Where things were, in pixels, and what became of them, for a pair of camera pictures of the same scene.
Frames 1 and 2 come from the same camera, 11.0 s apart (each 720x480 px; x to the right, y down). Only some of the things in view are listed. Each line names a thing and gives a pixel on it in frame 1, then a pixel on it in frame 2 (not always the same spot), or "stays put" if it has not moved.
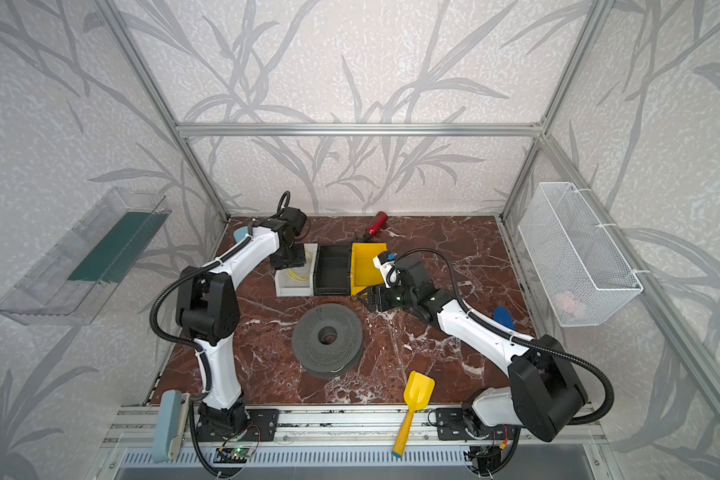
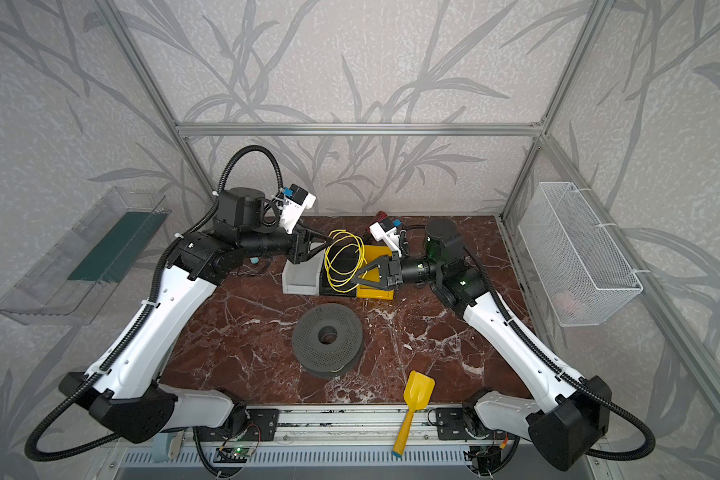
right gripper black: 381,297 -> 393,271
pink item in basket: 566,301 stays put
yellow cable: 297,277 -> 344,258
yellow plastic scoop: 418,392 stays put
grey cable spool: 327,340 stays put
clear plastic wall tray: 72,282 stays put
